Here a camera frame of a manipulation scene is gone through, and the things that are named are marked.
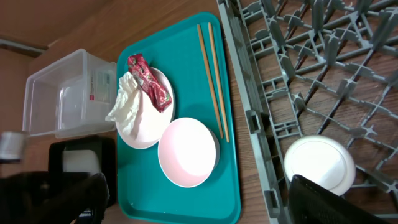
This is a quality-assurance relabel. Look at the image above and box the black tray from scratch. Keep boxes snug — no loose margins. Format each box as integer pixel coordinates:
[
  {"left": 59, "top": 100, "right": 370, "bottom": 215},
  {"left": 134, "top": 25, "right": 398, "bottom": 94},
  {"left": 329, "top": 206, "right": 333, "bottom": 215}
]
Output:
[{"left": 48, "top": 135, "right": 116, "bottom": 207}]

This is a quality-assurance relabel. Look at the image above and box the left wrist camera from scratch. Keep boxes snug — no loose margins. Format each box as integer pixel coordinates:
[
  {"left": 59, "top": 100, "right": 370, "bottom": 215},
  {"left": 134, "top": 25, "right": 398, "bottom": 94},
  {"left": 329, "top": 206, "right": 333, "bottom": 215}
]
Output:
[{"left": 1, "top": 131, "right": 28, "bottom": 164}]

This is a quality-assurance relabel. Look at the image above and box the white bowl upside down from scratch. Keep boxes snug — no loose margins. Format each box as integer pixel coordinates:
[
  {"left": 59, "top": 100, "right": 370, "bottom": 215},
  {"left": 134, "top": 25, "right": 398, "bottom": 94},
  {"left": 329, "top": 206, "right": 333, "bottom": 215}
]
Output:
[{"left": 158, "top": 118, "right": 220, "bottom": 188}]

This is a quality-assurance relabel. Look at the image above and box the clear plastic bin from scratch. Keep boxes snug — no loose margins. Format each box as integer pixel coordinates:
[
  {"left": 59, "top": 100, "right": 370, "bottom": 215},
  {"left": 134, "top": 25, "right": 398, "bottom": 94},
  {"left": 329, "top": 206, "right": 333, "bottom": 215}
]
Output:
[{"left": 22, "top": 49, "right": 116, "bottom": 138}]

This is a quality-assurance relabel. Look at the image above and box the left wooden chopstick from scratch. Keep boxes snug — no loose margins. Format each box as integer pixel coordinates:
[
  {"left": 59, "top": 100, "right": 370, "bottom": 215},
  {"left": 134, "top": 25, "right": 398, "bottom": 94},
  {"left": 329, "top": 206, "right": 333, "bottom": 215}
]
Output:
[{"left": 197, "top": 24, "right": 224, "bottom": 139}]

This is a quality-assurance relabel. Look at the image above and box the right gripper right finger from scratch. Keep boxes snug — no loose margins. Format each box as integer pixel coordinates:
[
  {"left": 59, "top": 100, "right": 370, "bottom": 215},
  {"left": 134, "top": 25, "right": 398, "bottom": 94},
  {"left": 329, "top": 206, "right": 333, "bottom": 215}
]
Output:
[{"left": 288, "top": 175, "right": 385, "bottom": 224}]

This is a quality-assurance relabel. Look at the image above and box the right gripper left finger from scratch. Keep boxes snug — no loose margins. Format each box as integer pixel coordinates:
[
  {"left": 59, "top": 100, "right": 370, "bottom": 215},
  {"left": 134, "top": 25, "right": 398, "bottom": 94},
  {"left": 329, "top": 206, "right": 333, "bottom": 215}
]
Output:
[{"left": 1, "top": 171, "right": 109, "bottom": 224}]

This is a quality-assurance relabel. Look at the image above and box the white cup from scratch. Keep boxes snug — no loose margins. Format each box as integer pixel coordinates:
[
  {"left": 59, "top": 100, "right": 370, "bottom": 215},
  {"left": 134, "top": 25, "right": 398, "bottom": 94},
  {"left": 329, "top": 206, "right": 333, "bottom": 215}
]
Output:
[{"left": 284, "top": 135, "right": 356, "bottom": 196}]

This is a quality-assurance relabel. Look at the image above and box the right wooden chopstick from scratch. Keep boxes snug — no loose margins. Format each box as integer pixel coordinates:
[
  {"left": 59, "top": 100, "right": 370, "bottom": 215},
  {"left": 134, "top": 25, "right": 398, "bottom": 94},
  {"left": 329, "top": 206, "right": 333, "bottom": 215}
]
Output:
[{"left": 208, "top": 22, "right": 229, "bottom": 143}]

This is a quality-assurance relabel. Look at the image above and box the wooden chopstick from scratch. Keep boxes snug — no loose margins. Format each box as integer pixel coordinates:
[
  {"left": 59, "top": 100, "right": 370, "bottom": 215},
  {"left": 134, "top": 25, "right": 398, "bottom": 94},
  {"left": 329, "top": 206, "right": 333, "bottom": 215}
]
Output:
[
  {"left": 208, "top": 22, "right": 229, "bottom": 143},
  {"left": 197, "top": 24, "right": 224, "bottom": 139}
]

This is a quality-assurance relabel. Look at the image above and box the grey dishwasher rack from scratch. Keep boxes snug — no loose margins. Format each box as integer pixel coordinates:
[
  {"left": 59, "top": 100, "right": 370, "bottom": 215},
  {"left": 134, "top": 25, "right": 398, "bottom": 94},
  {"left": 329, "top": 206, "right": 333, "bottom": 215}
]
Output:
[{"left": 218, "top": 0, "right": 397, "bottom": 223}]

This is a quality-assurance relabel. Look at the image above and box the white tissue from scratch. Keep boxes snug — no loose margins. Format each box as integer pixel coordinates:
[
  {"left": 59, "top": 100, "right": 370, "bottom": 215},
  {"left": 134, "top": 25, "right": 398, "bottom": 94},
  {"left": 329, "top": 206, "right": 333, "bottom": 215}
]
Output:
[{"left": 105, "top": 72, "right": 141, "bottom": 135}]

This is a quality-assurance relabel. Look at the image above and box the white round plate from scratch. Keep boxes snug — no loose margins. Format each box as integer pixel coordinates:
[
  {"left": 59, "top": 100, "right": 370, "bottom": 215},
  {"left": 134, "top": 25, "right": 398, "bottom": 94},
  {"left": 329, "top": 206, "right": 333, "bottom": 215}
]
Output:
[{"left": 116, "top": 67, "right": 175, "bottom": 149}]

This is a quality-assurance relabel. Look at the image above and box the red snack wrapper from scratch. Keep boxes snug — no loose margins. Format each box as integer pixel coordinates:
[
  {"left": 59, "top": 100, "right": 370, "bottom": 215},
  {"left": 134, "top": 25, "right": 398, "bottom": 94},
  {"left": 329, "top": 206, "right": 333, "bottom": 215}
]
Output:
[{"left": 127, "top": 54, "right": 172, "bottom": 113}]

